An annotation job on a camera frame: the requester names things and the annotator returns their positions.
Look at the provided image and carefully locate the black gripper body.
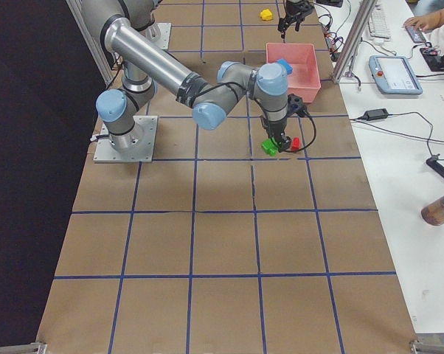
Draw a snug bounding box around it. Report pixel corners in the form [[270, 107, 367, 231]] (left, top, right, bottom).
[[262, 113, 288, 142], [285, 0, 313, 18]]

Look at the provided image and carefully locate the green toy block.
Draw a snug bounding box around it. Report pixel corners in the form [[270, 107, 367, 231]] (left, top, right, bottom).
[[260, 138, 279, 156]]

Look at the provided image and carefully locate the yellow toy block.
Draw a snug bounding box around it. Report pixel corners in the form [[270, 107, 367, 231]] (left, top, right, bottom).
[[260, 9, 274, 21]]

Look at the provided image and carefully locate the blue toy block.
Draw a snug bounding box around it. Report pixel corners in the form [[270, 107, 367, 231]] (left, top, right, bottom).
[[277, 58, 293, 75]]

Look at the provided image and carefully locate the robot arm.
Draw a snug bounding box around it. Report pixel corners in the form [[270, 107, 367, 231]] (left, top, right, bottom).
[[81, 1, 293, 152]]

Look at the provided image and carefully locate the pink plastic box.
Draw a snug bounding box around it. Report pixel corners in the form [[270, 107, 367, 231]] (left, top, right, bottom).
[[266, 43, 321, 103]]

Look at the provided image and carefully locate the person hand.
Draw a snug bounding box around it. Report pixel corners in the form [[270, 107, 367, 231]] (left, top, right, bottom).
[[403, 14, 437, 31]]

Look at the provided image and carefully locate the red toy block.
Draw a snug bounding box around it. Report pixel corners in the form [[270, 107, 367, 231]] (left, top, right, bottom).
[[290, 137, 301, 153]]

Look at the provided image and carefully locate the white keyboard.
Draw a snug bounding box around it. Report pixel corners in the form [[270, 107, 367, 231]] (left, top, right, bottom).
[[367, 4, 391, 41]]

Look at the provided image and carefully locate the black power adapter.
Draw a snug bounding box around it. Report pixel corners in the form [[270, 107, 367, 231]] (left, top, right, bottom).
[[358, 108, 389, 122]]

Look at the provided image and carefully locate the teach pendant tablet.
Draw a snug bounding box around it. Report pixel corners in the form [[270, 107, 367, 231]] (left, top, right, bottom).
[[368, 55, 423, 96]]

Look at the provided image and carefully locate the brown bottle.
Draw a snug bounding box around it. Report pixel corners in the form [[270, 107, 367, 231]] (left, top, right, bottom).
[[421, 196, 444, 226]]

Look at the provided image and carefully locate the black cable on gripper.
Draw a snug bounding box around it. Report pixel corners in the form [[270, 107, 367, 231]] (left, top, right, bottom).
[[280, 108, 318, 153]]

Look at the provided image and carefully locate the aluminium frame post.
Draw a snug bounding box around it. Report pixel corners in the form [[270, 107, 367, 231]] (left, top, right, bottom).
[[332, 0, 377, 83]]

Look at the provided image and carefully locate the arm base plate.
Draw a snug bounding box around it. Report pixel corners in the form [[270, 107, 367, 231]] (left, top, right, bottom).
[[93, 115, 159, 163]]

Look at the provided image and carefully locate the black camera stand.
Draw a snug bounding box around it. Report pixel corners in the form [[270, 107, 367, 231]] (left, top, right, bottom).
[[426, 154, 444, 178]]

